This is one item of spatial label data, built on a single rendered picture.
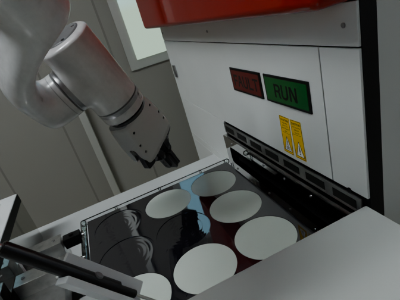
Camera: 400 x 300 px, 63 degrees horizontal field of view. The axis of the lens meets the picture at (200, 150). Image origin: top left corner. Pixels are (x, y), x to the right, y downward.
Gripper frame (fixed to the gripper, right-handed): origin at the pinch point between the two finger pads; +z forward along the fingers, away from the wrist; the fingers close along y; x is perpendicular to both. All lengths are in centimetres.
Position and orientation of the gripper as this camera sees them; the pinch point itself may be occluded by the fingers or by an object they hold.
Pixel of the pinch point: (168, 158)
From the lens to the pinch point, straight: 69.4
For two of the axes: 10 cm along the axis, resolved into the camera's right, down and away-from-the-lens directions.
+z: 4.4, 5.9, 6.8
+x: 8.3, 0.1, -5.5
